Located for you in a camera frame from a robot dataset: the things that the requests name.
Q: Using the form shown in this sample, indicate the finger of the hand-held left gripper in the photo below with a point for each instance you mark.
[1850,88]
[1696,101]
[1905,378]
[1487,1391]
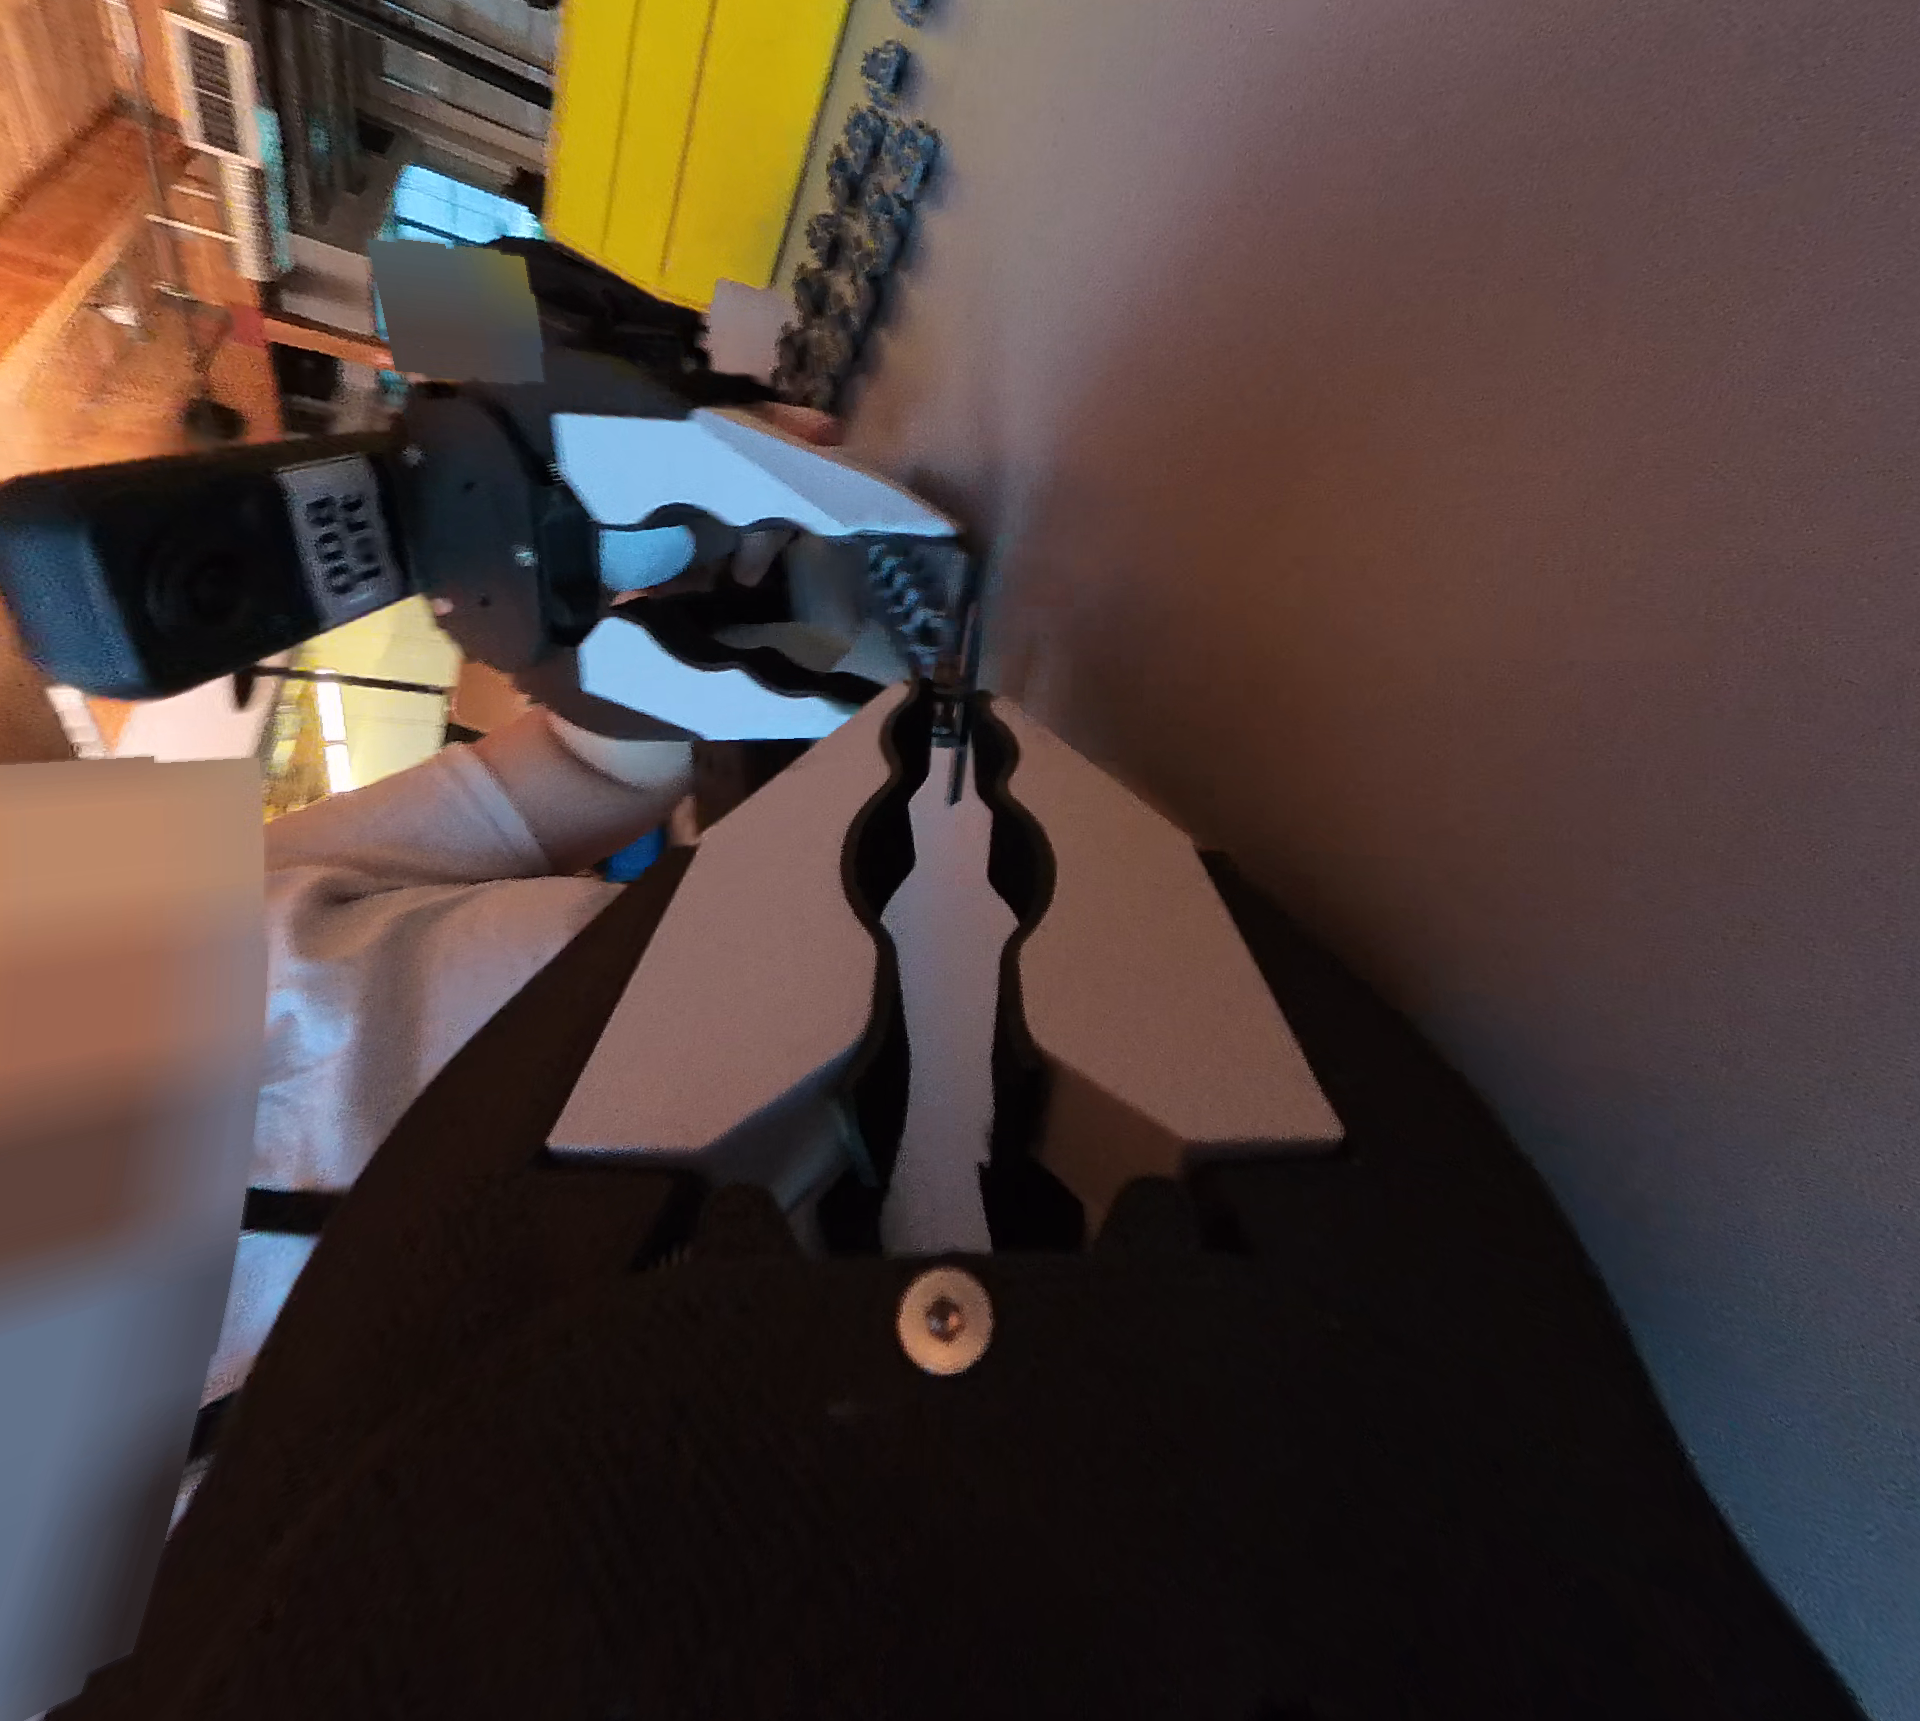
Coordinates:
[753,475]
[679,694]

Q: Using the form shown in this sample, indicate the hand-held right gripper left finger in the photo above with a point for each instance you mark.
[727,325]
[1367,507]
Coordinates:
[718,1000]

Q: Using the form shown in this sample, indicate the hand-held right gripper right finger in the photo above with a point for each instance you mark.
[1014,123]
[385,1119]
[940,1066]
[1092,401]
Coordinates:
[1182,1000]

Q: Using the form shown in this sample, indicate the row of grey track links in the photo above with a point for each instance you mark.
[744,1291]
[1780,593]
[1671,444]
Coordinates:
[866,222]

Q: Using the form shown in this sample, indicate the grey desk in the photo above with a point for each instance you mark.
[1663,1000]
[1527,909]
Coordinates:
[1429,697]

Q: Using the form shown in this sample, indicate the person's left hand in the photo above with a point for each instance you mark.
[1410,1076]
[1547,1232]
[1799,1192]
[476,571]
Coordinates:
[759,558]

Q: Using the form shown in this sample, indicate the yellow plastic bin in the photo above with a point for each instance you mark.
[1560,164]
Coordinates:
[705,26]

